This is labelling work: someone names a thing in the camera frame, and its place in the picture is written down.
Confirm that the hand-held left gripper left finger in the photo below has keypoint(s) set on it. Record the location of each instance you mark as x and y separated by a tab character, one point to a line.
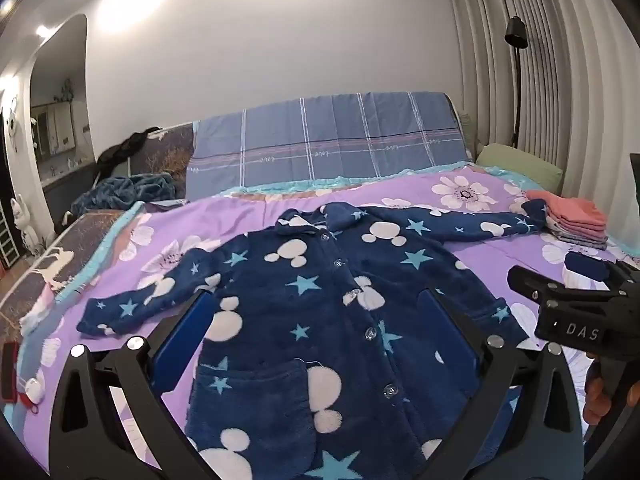
180	340

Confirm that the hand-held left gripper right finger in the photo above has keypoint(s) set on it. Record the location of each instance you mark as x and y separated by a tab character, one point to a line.
450	332

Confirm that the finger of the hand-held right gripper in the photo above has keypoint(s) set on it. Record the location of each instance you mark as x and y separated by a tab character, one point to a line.
565	295
587	266

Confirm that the blue star print fleece jacket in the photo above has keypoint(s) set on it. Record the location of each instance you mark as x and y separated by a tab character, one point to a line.
300	310

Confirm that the stack of folded clothes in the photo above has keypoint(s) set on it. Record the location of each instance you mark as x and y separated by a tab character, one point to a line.
570	212

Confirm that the black clothes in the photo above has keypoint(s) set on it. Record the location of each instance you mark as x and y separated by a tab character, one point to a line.
125	147

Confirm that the person's right hand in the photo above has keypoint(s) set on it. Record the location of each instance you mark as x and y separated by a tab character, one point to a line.
596	397

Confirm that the green pillow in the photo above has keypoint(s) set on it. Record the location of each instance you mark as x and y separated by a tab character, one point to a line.
520	165

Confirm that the purple floral bedsheet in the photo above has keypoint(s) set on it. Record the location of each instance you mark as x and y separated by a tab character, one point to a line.
240	215

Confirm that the small white red toy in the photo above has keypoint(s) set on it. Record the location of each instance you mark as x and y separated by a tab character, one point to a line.
32	390

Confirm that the dark blue fleece blanket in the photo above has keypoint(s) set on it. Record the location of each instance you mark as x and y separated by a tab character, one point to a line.
130	187

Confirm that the red black object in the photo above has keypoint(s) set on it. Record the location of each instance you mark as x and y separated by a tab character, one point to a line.
7	370

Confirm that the white pleated curtain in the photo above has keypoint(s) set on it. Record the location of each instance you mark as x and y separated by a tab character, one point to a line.
575	85

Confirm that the white cat figurine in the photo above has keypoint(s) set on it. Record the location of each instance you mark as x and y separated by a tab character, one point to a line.
22	220

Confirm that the blue plaid blanket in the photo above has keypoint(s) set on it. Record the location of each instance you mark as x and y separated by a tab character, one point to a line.
325	145

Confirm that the black floor lamp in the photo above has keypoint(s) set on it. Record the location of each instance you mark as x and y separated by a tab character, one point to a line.
515	32

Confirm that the white wall ornament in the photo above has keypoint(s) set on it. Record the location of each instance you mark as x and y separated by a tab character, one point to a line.
11	125

